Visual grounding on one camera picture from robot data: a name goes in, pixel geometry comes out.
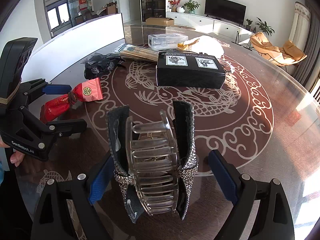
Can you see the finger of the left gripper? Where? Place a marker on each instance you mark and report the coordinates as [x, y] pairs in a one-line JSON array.
[[52, 89], [62, 127]]

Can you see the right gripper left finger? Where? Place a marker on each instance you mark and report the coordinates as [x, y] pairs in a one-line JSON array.
[[52, 219]]

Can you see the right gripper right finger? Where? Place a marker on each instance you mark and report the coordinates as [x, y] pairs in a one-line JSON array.
[[273, 219]]

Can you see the red candy wrapper bag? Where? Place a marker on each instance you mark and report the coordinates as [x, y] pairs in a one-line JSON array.
[[87, 91]]

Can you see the black feather hair accessory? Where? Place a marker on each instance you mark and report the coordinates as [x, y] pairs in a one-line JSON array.
[[99, 64]]

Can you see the rhinestone hair claw clip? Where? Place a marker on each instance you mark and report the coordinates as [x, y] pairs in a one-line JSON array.
[[154, 163]]

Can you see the cotton swab packet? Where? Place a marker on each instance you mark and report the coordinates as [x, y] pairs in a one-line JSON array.
[[129, 51]]

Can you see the left hand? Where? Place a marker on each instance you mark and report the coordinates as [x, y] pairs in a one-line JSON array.
[[16, 158]]

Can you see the clear plastic storage box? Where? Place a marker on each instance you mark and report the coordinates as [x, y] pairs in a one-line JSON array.
[[165, 41]]

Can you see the brown cardboard box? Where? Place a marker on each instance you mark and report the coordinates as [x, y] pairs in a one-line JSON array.
[[160, 21]]

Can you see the black gift box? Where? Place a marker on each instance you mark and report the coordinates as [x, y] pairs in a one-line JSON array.
[[189, 70]]

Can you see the grey curtain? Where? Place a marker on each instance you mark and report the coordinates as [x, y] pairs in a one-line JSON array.
[[307, 70]]

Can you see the red flower vase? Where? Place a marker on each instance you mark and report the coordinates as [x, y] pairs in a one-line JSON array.
[[174, 4]]

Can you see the orange lounge chair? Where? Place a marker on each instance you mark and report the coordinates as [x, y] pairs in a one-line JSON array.
[[283, 56]]

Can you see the cream yellow rolled cloth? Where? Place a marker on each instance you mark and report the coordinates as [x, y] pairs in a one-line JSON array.
[[202, 45]]

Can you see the green potted plant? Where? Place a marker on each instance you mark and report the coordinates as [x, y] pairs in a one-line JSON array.
[[191, 6]]

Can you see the covered standing air conditioner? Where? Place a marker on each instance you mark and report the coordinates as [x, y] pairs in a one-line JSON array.
[[300, 26]]

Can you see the white tv cabinet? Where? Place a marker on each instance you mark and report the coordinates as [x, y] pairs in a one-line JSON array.
[[207, 25]]

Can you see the potted plant right of tv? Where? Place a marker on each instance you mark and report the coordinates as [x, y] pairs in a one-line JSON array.
[[264, 27]]

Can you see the small potted plant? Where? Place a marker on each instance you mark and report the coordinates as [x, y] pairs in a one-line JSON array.
[[248, 23]]

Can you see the black television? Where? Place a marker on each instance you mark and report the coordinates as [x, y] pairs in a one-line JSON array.
[[226, 10]]

